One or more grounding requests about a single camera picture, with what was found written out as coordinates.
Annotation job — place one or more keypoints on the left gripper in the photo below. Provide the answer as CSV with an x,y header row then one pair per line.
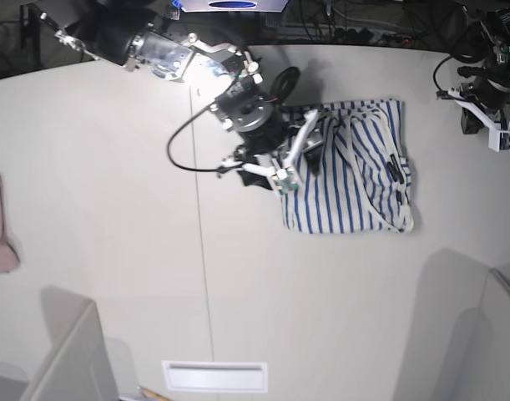
x,y
491,91

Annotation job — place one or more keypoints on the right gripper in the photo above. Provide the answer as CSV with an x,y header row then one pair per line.
x,y
258,121

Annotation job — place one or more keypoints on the blue white striped T-shirt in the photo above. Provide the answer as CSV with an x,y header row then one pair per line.
x,y
364,181

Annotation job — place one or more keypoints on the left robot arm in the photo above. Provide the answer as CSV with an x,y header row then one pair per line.
x,y
487,69

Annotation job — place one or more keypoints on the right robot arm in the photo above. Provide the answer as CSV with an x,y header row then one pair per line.
x,y
228,76

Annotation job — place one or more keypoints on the blue box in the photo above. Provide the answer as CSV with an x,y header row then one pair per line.
x,y
203,6

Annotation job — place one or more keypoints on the grey bin right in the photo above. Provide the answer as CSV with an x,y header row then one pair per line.
x,y
458,344

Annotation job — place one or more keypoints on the grey bin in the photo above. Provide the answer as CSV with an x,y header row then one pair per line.
x,y
77,366
458,344

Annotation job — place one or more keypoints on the white rectangular tray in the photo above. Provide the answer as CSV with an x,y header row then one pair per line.
x,y
213,377

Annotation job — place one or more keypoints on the wooden pencil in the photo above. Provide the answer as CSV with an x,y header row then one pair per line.
x,y
148,393

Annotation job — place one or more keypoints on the grey bin left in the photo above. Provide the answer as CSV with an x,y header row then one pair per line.
x,y
77,366

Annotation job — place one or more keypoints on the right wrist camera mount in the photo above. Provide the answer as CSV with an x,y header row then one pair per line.
x,y
281,174

